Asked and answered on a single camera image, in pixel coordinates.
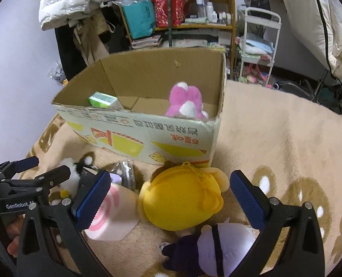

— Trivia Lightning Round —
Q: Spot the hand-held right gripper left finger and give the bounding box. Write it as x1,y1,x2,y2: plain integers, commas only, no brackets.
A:
15,169,112,277

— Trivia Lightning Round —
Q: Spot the pink white plush toy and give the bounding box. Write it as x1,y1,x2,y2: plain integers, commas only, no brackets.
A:
165,81,210,121

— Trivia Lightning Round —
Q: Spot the wooden shelf unit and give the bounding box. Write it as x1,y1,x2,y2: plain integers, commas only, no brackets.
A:
110,0,236,78

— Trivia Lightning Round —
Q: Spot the black white plush toy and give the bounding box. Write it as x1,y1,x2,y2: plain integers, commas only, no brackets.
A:
49,154,96,207

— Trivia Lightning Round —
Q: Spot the group of white bottles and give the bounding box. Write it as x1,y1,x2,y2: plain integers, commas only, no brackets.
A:
195,0,233,24

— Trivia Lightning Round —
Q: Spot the yellow plush toy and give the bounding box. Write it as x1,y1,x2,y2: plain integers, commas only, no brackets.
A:
137,162,230,231

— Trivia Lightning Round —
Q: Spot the pink swirl roll plush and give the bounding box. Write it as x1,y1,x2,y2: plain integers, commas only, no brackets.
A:
83,183,140,241

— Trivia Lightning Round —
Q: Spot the green pole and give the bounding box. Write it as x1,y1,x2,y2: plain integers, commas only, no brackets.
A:
167,0,174,48

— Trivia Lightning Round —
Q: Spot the beige patterned blanket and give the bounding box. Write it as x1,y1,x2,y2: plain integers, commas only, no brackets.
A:
18,79,342,277

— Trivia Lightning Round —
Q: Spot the teal bag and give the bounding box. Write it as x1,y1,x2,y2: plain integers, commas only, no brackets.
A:
120,0,157,40

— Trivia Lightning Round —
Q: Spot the black metal stand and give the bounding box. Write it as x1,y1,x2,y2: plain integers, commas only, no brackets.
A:
275,69,342,107

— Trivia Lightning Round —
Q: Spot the purple plush doll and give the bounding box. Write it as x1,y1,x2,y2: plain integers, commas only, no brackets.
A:
159,218,256,277

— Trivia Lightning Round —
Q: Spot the beige hanging coat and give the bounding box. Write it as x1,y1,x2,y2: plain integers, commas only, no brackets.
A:
73,14,117,67

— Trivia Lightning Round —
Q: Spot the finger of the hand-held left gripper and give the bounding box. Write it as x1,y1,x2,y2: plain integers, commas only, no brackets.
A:
0,156,40,181
1,165,71,192

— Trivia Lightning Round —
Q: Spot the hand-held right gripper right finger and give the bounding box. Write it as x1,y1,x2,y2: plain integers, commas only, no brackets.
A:
230,170,326,277

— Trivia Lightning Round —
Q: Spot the light blue folded cloth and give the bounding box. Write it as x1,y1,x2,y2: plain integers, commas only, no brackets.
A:
240,33,275,55

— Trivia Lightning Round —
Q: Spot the clear bag of small things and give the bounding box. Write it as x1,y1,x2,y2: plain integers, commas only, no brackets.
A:
48,61,69,86

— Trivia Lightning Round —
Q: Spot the red patterned bag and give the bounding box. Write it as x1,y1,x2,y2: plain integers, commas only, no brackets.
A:
151,0,192,28

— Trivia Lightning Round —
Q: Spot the clear plastic package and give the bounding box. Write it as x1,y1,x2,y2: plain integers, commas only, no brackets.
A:
103,160,141,192

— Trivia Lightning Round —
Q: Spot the green tissue pack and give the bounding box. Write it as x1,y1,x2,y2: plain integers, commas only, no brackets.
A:
88,92,122,110

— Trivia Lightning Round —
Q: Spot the printed cardboard box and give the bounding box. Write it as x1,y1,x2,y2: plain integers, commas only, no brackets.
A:
51,48,226,169

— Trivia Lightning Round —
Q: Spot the stack of books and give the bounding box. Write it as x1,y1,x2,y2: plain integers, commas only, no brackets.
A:
131,35,163,49

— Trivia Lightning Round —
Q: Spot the person's left hand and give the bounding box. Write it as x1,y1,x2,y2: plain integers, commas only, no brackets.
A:
6,222,26,257

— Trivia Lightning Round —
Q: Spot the black hanging garment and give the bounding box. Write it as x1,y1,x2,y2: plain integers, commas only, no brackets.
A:
54,6,131,81

